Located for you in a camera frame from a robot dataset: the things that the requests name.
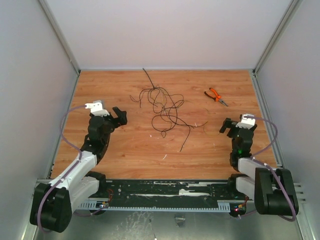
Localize black wire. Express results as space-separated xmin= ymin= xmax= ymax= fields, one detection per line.
xmin=151 ymin=109 xmax=196 ymax=153
xmin=138 ymin=86 xmax=196 ymax=138

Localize dark brown wire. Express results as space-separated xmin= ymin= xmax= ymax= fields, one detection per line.
xmin=129 ymin=87 xmax=186 ymax=121

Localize grey slotted cable duct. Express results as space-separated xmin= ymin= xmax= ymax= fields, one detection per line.
xmin=74 ymin=199 xmax=231 ymax=213

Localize orange handled pliers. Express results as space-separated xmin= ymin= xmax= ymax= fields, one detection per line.
xmin=204 ymin=87 xmax=228 ymax=107

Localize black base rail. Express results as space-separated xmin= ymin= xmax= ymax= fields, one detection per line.
xmin=78 ymin=179 xmax=252 ymax=212

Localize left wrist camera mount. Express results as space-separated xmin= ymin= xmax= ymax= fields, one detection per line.
xmin=85 ymin=100 xmax=110 ymax=117

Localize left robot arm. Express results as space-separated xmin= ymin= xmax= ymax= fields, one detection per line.
xmin=29 ymin=101 xmax=128 ymax=233

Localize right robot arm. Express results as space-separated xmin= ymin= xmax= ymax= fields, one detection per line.
xmin=219 ymin=113 xmax=299 ymax=222

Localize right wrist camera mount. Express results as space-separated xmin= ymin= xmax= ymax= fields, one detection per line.
xmin=235 ymin=113 xmax=258 ymax=131

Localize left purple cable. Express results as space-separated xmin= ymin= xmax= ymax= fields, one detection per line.
xmin=36 ymin=104 xmax=108 ymax=234

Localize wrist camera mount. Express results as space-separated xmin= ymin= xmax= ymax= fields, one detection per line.
xmin=235 ymin=113 xmax=258 ymax=131
xmin=85 ymin=100 xmax=110 ymax=117

